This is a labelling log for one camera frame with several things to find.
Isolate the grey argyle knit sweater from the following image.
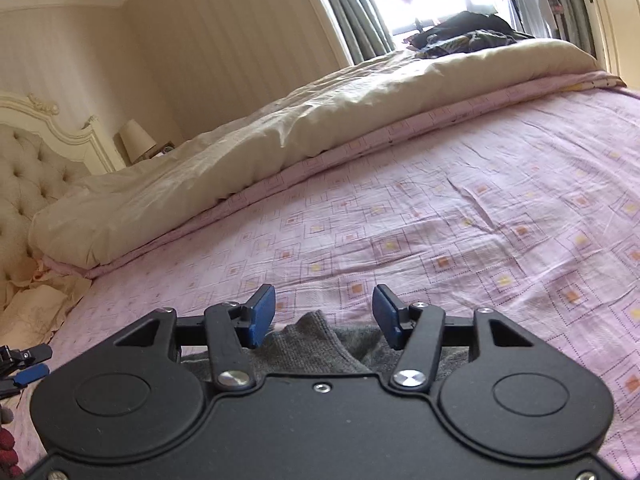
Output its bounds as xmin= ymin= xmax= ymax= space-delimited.
xmin=179 ymin=309 xmax=471 ymax=384

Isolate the dark clothes pile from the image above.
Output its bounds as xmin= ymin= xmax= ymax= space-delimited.
xmin=407 ymin=11 xmax=533 ymax=60

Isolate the cream pillow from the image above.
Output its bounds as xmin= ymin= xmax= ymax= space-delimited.
xmin=1 ymin=261 xmax=92 ymax=349

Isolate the cream folded duvet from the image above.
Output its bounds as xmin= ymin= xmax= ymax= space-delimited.
xmin=28 ymin=39 xmax=599 ymax=270

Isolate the pink patterned bed sheet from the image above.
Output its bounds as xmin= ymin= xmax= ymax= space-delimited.
xmin=13 ymin=75 xmax=639 ymax=479

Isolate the cream tufted headboard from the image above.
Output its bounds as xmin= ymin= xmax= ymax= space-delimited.
xmin=0 ymin=91 xmax=125 ymax=307

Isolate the cream bedside lamp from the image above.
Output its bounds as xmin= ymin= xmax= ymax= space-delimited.
xmin=118 ymin=119 xmax=156 ymax=165

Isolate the left grey-green curtain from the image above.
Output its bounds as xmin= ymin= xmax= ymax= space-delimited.
xmin=329 ymin=0 xmax=395 ymax=64

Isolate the grey-green curtain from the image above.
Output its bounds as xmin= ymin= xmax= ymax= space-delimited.
xmin=329 ymin=0 xmax=395 ymax=64
xmin=558 ymin=0 xmax=597 ymax=56

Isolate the right grey-green curtain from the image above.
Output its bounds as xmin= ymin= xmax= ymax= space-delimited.
xmin=558 ymin=0 xmax=597 ymax=56

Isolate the cream wardrobe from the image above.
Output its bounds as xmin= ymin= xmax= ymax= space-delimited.
xmin=585 ymin=0 xmax=640 ymax=90

